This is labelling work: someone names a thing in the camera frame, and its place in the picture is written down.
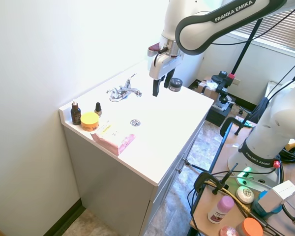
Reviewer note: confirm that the chrome sink faucet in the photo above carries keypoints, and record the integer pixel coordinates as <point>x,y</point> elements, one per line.
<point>125,92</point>

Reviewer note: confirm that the orange round lid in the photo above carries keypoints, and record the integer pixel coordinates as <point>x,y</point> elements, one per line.
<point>252,227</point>

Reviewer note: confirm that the chrome sink drain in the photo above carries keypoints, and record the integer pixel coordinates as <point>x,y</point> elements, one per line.
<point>135,122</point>

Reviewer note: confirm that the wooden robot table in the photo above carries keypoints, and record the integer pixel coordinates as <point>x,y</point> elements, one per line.
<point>236,177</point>

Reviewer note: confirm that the black equipment case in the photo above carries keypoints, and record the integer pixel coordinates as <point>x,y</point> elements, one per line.
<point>217,111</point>

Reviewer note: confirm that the black camera stand pole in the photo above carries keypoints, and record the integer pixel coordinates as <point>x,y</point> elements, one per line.
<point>245,43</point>

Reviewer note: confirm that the cabinet door knob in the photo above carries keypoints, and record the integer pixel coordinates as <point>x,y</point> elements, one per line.
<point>179,170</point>

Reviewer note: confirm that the white vanity cabinet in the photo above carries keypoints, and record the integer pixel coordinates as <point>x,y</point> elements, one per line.
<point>127,137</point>

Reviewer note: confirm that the yellow orange cream jar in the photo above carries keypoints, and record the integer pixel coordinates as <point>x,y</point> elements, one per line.
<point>89,121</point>

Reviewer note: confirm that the window blinds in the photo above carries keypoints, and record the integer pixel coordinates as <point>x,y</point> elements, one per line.
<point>277,29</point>

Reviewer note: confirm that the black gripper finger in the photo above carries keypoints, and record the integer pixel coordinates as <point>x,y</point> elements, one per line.
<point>169,78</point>
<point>156,88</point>

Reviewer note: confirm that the white Franka Panda arm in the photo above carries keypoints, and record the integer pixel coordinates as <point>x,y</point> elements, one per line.
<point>268,123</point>

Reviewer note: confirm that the round white soap tin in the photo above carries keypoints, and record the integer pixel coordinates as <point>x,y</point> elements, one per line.
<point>245,193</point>

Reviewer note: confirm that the red wrist camera box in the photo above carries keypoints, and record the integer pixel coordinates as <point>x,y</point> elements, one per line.
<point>154,48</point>

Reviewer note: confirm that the small dark black-capped bottle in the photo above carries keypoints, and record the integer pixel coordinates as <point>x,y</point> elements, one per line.
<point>97,109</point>

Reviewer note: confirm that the black C-clamp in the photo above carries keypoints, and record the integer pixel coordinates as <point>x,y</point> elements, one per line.
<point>212,183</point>
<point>238,124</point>

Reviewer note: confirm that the white carton box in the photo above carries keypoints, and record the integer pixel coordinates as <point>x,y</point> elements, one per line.
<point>277,196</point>

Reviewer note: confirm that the pink cap deodorant stick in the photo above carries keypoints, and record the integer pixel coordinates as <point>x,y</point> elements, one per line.
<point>220,209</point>

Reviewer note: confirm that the cardboard box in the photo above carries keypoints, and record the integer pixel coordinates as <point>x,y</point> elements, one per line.
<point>206,88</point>

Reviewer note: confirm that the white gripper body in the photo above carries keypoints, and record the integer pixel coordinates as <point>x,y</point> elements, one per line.
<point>162,64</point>

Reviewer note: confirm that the brown dropper bottle white cap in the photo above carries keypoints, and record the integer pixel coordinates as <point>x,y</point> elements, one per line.
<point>75,113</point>

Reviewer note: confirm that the pink glittery round object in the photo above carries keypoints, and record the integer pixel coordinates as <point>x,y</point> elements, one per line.
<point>228,231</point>

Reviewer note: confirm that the black tripod head clamp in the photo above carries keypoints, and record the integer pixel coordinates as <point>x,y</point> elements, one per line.
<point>223,84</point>

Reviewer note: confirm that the dark lidded cosmetic jar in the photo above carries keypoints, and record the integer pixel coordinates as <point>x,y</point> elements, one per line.
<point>175,84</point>

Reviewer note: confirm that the pink soap box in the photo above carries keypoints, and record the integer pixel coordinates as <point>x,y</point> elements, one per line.
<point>112,138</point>

